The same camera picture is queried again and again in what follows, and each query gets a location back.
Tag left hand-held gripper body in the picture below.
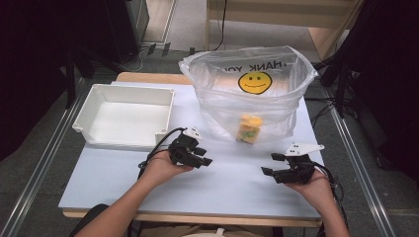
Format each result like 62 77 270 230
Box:
167 127 204 168

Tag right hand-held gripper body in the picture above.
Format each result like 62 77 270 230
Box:
272 142 326 185

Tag yellow juice carton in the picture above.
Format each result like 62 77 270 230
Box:
235 114 264 145

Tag clear smiley plastic bag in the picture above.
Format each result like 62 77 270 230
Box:
178 44 320 145

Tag person's right hand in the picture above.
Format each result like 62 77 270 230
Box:
284 167 334 202

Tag person's left hand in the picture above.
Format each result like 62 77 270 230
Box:
140 150 195 186

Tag white board sheet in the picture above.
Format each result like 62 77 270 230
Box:
57 81 326 221

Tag white plastic tray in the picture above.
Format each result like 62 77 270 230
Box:
71 83 176 150

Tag black metal stand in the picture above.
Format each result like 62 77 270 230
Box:
311 48 358 119
63 48 97 111

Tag dark curtain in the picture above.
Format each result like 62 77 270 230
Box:
0 0 112 163
329 0 419 186

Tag black cabinet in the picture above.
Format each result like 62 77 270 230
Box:
104 0 150 65

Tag wooden shelf unit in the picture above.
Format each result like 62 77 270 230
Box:
205 0 366 62

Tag left hand-held gripper cable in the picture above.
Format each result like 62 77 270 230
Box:
136 126 188 181

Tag metal floor rail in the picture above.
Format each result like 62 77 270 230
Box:
0 78 91 237
320 86 397 237

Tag black floor cables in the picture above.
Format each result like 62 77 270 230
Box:
303 95 359 130

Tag white floor cable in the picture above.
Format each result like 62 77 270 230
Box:
121 48 150 72

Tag black hanging cable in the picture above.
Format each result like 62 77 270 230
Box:
211 0 228 52

